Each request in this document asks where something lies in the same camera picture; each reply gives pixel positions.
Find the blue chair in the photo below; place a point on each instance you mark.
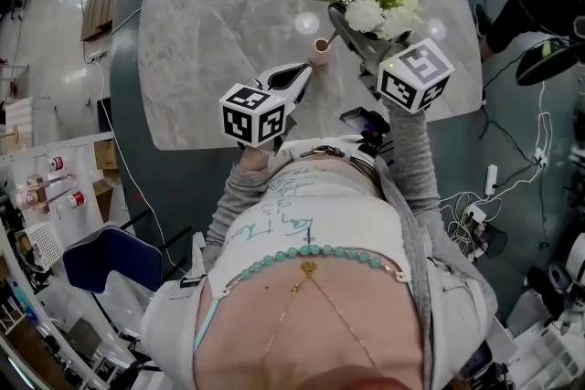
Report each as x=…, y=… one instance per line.
x=105, y=260

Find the person's gray cardigan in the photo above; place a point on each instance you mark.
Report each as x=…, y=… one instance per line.
x=169, y=315

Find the person's right forearm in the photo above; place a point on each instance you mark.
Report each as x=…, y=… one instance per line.
x=411, y=160

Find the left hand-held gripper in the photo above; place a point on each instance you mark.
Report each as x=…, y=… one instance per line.
x=251, y=119

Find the gray marble table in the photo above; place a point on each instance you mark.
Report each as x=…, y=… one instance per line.
x=205, y=36

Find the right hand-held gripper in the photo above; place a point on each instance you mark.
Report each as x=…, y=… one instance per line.
x=416, y=77

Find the person's left forearm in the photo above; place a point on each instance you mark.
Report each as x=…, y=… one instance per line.
x=237, y=196

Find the white perforated box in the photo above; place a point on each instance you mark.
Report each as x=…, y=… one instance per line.
x=43, y=244

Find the person's bare chest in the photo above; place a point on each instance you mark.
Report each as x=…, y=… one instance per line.
x=311, y=333

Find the white ribbed panel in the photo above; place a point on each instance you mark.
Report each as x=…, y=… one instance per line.
x=25, y=119

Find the person's white printed top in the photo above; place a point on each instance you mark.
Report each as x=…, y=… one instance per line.
x=356, y=219

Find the white and black machine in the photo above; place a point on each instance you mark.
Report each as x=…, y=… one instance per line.
x=576, y=260

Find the person's white trousers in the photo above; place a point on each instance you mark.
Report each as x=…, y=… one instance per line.
x=297, y=148

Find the pink vase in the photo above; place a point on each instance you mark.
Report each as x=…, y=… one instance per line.
x=319, y=55

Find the person's brown belt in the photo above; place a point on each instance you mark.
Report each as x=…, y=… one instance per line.
x=326, y=150

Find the red label white can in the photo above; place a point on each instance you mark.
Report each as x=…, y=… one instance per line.
x=77, y=198
x=57, y=163

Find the white power adapter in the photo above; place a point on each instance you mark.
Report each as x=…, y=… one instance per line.
x=475, y=213

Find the white workbench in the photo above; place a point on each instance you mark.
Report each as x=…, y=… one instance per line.
x=87, y=169

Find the cardboard box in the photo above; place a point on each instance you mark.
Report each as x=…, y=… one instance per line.
x=104, y=198
x=106, y=154

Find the white power strip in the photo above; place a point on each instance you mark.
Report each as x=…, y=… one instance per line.
x=492, y=180
x=97, y=55

